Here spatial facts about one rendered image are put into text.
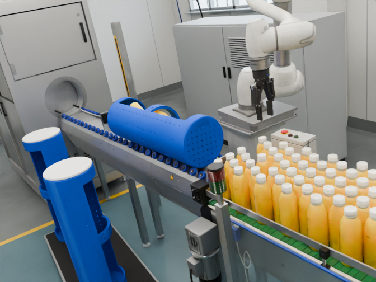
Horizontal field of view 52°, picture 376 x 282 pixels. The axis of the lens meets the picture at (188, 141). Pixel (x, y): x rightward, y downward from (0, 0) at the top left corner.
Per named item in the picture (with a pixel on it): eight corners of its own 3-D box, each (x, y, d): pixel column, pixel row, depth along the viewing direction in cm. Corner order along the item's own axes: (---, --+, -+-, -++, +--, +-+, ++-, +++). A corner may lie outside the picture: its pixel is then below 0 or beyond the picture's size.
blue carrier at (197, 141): (145, 131, 283) (140, 93, 273) (225, 159, 215) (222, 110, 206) (110, 141, 267) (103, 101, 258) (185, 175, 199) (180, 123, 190)
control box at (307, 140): (284, 145, 205) (283, 127, 201) (316, 153, 189) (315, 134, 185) (272, 151, 199) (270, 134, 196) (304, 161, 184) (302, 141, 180)
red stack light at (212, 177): (217, 172, 143) (216, 163, 142) (229, 177, 138) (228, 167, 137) (204, 179, 140) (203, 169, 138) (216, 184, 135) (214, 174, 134)
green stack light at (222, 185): (219, 183, 145) (217, 172, 143) (231, 188, 140) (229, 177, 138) (206, 191, 142) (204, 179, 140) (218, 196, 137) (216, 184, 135)
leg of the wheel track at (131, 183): (147, 242, 313) (130, 174, 290) (151, 245, 309) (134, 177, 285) (141, 245, 310) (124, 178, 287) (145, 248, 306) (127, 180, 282)
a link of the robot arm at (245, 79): (238, 98, 250) (235, 65, 241) (266, 95, 248) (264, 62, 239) (238, 107, 236) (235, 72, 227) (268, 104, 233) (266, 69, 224)
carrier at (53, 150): (69, 221, 336) (50, 241, 311) (38, 128, 303) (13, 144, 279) (97, 222, 326) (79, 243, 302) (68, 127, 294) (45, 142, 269)
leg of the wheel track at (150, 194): (161, 234, 321) (146, 167, 297) (165, 236, 316) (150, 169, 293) (156, 237, 317) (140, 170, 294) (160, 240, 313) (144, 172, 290)
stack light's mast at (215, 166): (221, 197, 147) (215, 160, 141) (233, 202, 142) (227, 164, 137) (209, 204, 144) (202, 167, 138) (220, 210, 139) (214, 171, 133)
